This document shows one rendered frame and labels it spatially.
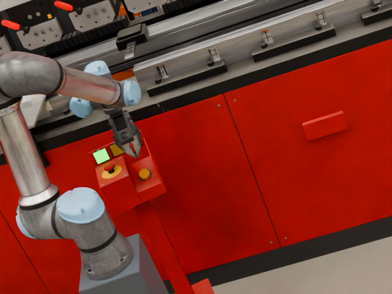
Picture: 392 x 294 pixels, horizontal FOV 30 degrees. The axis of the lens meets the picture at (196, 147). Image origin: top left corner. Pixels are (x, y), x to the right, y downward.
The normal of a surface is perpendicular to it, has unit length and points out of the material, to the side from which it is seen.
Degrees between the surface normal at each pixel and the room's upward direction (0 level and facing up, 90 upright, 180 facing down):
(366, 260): 0
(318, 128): 90
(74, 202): 7
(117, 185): 90
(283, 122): 90
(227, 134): 90
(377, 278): 0
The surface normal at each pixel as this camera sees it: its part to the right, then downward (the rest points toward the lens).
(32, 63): 0.43, -0.44
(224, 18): 0.01, 0.50
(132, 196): 0.22, 0.42
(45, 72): 0.63, -0.05
